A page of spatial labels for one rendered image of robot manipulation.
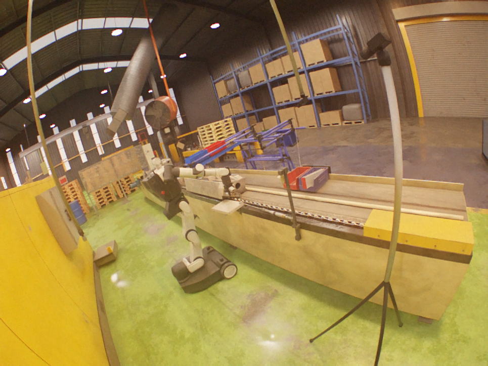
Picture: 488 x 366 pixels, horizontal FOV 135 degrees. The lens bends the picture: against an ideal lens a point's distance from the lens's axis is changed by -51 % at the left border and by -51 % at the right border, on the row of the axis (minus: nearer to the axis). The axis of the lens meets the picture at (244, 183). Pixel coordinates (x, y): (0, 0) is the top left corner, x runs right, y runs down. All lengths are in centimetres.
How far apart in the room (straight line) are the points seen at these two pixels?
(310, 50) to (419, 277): 1080
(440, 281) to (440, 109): 1033
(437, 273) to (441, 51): 1071
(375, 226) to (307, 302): 100
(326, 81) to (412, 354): 1063
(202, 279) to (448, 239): 219
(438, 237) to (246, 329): 163
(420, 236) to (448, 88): 1043
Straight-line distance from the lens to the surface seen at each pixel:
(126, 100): 924
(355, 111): 1057
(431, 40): 1160
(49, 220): 275
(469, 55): 1182
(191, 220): 221
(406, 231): 135
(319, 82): 1114
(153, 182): 195
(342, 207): 178
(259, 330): 194
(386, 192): 199
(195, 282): 236
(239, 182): 244
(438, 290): 164
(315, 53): 1122
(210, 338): 205
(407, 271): 153
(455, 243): 137
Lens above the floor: 165
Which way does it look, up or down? 19 degrees down
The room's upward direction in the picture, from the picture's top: 17 degrees counter-clockwise
